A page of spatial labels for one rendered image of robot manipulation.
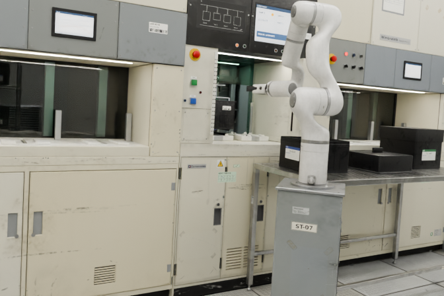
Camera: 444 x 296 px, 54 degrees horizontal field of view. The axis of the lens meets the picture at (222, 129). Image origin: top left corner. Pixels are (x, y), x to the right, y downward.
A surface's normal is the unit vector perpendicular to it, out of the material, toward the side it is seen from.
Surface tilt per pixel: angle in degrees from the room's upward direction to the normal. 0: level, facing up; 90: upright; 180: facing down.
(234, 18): 90
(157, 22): 90
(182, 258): 90
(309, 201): 90
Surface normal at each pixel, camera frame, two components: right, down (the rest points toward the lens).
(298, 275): -0.28, 0.04
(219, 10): 0.48, 0.07
